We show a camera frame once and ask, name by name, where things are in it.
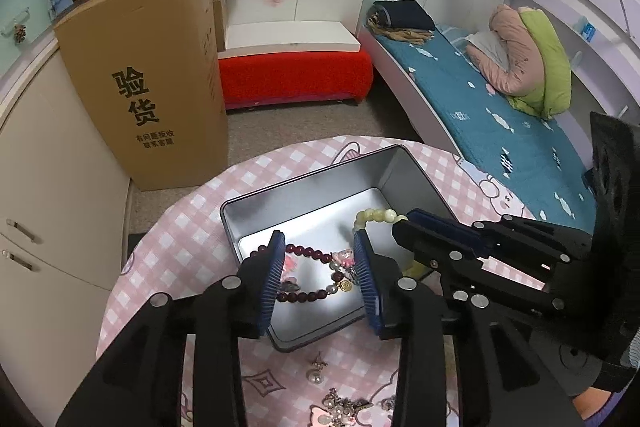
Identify folded tan clothes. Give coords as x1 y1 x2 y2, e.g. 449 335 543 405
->
367 19 436 44

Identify white bench top board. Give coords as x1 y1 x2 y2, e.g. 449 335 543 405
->
220 21 362 58

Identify pink checkered tablecloth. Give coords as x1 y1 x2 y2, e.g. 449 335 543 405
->
97 134 551 427

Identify teal printed bed sheet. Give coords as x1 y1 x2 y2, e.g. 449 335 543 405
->
372 24 598 233

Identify white pillow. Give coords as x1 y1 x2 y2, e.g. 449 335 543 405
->
465 31 508 72

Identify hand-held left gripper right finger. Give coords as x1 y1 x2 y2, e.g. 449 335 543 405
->
352 231 587 427

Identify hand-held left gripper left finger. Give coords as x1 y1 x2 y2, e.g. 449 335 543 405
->
56 231 287 427

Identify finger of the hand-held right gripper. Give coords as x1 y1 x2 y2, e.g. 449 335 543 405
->
406 208 596 269
392 219 551 308

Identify pearl and metal jewelry cluster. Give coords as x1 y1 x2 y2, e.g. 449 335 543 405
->
310 387 373 427

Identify metal tin box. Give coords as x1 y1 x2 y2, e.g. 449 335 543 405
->
220 144 456 353

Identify pearl drop earring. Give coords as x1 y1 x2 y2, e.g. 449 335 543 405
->
306 354 326 385

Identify red bench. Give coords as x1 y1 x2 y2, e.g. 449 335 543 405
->
217 52 375 110

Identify folded dark clothes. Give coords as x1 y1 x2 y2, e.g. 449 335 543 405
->
372 0 437 32

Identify cream cabinet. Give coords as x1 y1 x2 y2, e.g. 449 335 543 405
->
0 37 133 293

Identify pale green bead bracelet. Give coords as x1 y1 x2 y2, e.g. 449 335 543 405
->
352 207 418 280

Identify dark red bead bracelet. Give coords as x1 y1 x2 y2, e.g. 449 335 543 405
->
248 243 358 304

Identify large printed cardboard box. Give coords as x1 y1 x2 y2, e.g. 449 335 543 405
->
53 0 230 192

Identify pink quilt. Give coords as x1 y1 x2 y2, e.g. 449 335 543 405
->
465 4 546 96

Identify person's right forearm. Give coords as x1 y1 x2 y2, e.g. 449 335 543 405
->
574 389 615 425

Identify green quilt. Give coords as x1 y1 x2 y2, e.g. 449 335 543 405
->
505 7 572 120

